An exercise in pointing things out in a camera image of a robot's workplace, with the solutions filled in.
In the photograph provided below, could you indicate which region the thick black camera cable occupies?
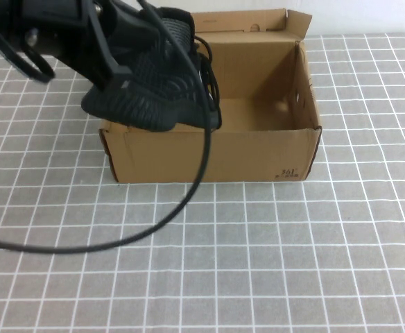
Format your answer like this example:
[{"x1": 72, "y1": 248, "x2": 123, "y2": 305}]
[{"x1": 0, "y1": 0, "x2": 213, "y2": 256}]

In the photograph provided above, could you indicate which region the grey grid tablecloth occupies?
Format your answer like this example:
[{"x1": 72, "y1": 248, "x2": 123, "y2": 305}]
[{"x1": 0, "y1": 33, "x2": 405, "y2": 333}]

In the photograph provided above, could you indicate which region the brown cardboard shoe box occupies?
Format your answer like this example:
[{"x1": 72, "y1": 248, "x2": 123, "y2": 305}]
[{"x1": 98, "y1": 8, "x2": 323, "y2": 183}]

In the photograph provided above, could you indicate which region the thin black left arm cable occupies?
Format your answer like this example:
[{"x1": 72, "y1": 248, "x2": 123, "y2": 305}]
[{"x1": 0, "y1": 0, "x2": 57, "y2": 83}]

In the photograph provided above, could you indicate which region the black knit sneaker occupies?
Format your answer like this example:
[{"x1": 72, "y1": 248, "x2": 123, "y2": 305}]
[{"x1": 80, "y1": 6, "x2": 223, "y2": 133}]

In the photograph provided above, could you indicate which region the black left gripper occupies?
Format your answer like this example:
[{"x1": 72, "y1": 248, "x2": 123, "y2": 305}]
[{"x1": 15, "y1": 0, "x2": 164, "y2": 92}]

